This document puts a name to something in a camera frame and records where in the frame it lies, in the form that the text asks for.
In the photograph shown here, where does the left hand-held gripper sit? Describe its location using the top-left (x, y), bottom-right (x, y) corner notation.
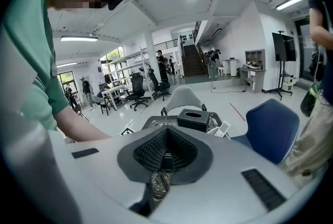
top-left (119, 118), bottom-right (136, 137)

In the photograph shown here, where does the person's green shirt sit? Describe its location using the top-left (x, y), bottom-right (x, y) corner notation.
top-left (0, 0), bottom-right (70, 131)

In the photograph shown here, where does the person's left forearm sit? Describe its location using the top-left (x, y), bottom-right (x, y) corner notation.
top-left (56, 104), bottom-right (113, 144)

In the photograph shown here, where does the white metal shelving rack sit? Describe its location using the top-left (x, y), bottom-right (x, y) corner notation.
top-left (108, 46), bottom-right (155, 100)

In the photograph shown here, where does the blue shell chair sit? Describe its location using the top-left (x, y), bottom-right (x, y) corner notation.
top-left (231, 98), bottom-right (301, 165)

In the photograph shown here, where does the black television screen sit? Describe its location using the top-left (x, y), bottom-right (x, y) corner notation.
top-left (272, 32), bottom-right (298, 62)

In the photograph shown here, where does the white box unit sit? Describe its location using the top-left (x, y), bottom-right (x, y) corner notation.
top-left (282, 74), bottom-right (295, 93)

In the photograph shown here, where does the long ceiling light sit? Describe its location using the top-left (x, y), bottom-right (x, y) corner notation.
top-left (56, 61), bottom-right (79, 68)
top-left (60, 35), bottom-right (99, 43)
top-left (275, 0), bottom-right (311, 11)

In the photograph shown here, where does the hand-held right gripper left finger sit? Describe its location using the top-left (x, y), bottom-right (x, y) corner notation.
top-left (117, 125), bottom-right (169, 185)

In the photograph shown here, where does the dark glass door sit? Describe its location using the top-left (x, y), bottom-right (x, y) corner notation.
top-left (293, 16), bottom-right (317, 82)

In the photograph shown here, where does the black mesh office chair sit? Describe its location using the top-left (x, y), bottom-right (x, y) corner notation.
top-left (125, 72), bottom-right (149, 112)
top-left (148, 68), bottom-right (173, 102)

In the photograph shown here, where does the black balcony railing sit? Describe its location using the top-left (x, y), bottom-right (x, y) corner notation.
top-left (153, 38), bottom-right (181, 50)

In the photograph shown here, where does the power strip with cable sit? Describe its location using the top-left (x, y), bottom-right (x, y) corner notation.
top-left (210, 80), bottom-right (247, 94)

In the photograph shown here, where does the light grey shell chair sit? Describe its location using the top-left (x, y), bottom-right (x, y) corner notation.
top-left (160, 86), bottom-right (208, 116)

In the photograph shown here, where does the black television stand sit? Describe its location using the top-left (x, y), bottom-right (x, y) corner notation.
top-left (275, 60), bottom-right (293, 101)

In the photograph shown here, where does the small grey chair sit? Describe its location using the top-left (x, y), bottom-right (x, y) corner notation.
top-left (92, 95), bottom-right (111, 116)

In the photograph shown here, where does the black framed window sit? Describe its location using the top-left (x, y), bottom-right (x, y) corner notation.
top-left (57, 71), bottom-right (75, 89)

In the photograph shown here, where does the white table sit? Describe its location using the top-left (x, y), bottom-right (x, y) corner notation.
top-left (100, 84), bottom-right (129, 111)

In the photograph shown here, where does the black tissue box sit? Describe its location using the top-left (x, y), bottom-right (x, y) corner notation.
top-left (176, 108), bottom-right (210, 133)

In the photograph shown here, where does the white cylindrical bin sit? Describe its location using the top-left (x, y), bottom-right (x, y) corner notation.
top-left (228, 59), bottom-right (239, 76)

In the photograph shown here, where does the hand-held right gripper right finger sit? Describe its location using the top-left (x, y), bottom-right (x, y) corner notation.
top-left (166, 125), bottom-right (214, 186)

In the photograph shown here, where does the black cable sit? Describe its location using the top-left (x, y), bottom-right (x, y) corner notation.
top-left (152, 169), bottom-right (172, 201)

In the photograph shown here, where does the grey desk with shelf hutch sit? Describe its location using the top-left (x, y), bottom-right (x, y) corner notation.
top-left (240, 48), bottom-right (267, 94)

